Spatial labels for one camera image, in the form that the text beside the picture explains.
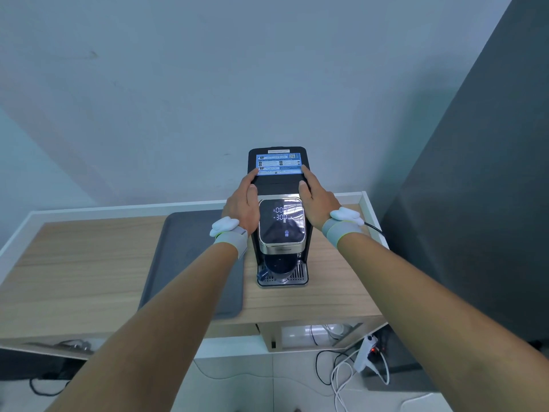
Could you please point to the person's left hand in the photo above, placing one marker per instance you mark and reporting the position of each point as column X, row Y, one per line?
column 238, row 210

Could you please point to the person's right hand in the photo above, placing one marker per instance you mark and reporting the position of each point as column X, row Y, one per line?
column 319, row 208

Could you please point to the person's right thumb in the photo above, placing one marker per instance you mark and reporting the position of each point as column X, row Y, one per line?
column 304, row 193

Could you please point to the person's left thumb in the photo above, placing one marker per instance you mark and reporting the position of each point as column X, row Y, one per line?
column 252, row 196

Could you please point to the black water tank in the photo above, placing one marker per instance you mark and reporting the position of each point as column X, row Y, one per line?
column 278, row 184

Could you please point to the person's right forearm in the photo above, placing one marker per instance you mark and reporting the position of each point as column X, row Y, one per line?
column 429, row 321

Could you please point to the person's left forearm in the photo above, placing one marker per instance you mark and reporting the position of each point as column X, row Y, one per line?
column 163, row 330

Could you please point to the black water dispenser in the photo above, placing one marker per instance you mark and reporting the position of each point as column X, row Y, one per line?
column 282, row 227

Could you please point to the grey wristband with white tracker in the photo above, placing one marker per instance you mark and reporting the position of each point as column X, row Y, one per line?
column 343, row 227
column 231, row 238

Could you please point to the grey mat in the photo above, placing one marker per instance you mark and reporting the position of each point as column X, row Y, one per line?
column 184, row 253

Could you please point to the wooden table with white frame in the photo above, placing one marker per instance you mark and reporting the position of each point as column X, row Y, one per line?
column 85, row 274

